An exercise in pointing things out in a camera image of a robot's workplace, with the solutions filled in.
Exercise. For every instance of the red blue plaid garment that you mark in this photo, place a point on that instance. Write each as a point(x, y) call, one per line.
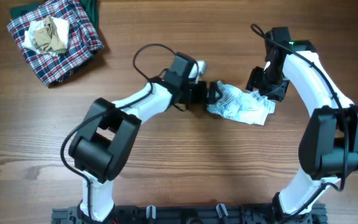
point(83, 40)

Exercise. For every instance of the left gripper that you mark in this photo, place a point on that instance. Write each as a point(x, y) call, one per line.
point(201, 96)

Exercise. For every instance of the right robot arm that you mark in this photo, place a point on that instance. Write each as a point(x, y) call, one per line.
point(328, 150)

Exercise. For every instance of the beige crumpled garment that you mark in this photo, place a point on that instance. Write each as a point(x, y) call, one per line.
point(52, 36)

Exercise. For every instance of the light blue striped baby pants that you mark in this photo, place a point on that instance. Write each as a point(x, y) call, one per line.
point(236, 105)

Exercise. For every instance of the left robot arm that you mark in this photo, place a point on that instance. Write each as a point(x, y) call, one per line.
point(104, 140)

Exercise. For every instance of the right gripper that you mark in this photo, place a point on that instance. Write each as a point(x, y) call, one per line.
point(267, 82)

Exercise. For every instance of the dark green garment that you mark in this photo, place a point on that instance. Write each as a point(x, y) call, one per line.
point(90, 7)

